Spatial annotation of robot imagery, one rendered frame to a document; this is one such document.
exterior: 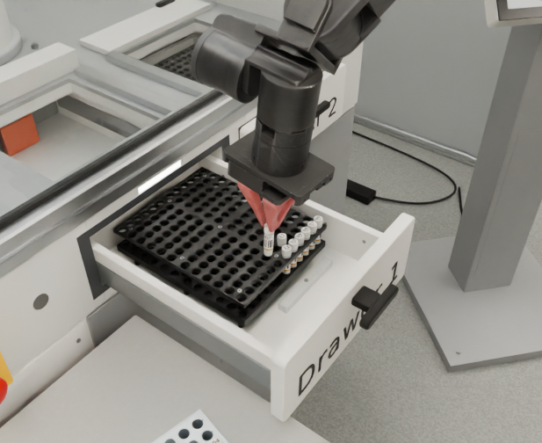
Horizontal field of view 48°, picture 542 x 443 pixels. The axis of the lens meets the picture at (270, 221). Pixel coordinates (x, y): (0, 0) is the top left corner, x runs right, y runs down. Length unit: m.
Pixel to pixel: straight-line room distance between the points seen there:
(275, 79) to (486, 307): 1.50
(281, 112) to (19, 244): 0.34
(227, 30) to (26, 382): 0.51
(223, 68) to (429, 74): 1.97
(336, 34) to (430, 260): 1.55
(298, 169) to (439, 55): 1.89
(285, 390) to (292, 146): 0.26
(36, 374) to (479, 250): 1.34
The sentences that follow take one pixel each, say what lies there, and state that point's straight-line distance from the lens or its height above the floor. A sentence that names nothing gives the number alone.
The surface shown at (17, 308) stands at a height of 0.89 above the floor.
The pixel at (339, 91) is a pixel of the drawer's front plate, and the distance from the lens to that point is 1.16.
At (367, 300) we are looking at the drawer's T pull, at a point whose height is 0.91.
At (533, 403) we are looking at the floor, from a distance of 1.84.
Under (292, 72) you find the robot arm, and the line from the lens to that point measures 0.57.
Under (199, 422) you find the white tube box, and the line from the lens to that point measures 0.76.
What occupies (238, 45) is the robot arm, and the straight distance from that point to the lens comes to 0.60.
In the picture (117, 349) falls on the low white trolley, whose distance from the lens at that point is 0.87.
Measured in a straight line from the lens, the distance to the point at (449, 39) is 2.44.
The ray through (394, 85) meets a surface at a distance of 2.61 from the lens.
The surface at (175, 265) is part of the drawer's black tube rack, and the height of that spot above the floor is 0.90.
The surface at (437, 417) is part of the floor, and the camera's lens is 1.74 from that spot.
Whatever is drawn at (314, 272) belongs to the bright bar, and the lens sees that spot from 0.82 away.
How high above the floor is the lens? 1.43
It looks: 41 degrees down
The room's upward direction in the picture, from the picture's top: straight up
